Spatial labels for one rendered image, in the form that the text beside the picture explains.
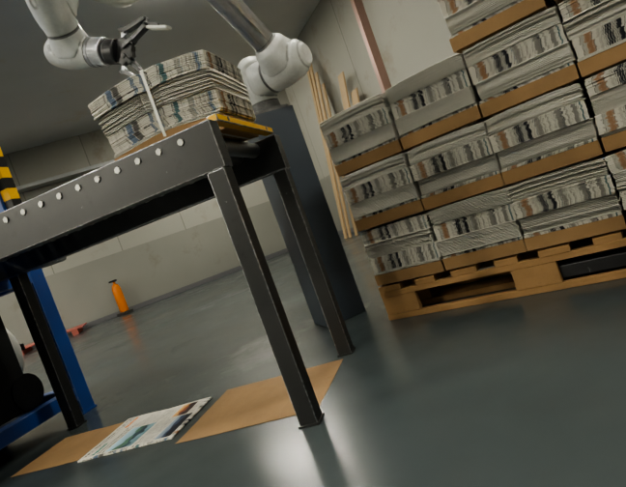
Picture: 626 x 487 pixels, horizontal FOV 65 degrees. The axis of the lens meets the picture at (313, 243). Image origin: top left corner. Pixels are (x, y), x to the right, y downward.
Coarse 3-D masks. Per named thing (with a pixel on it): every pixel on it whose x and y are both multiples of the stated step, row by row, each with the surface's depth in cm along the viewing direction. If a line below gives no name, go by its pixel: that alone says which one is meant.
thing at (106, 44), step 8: (104, 40) 152; (112, 40) 151; (120, 40) 152; (104, 48) 150; (112, 48) 150; (120, 48) 152; (128, 48) 151; (104, 56) 151; (112, 56) 151; (120, 56) 152; (128, 56) 152; (112, 64) 154; (120, 64) 153; (128, 64) 154
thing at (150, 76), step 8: (144, 72) 138; (152, 72) 137; (136, 80) 138; (152, 80) 137; (136, 88) 139; (144, 88) 138; (152, 88) 138; (144, 96) 139; (152, 96) 138; (160, 96) 137; (144, 104) 139; (160, 104) 138; (152, 112) 139; (160, 112) 139; (152, 120) 140; (160, 120) 139; (168, 120) 138; (168, 128) 139
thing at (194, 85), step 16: (160, 64) 136; (176, 64) 135; (192, 64) 134; (208, 64) 134; (224, 64) 146; (160, 80) 137; (176, 80) 136; (192, 80) 135; (208, 80) 134; (224, 80) 141; (240, 80) 157; (176, 96) 136; (192, 96) 136; (208, 96) 135; (224, 96) 139; (240, 96) 152; (176, 112) 138; (192, 112) 137; (208, 112) 135; (224, 112) 138; (240, 112) 148
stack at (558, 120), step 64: (576, 0) 138; (448, 64) 160; (512, 64) 151; (576, 64) 152; (320, 128) 191; (384, 128) 177; (512, 128) 154; (576, 128) 145; (384, 192) 183; (512, 192) 159; (576, 192) 149; (384, 256) 190; (448, 256) 176; (512, 256) 165; (576, 256) 153
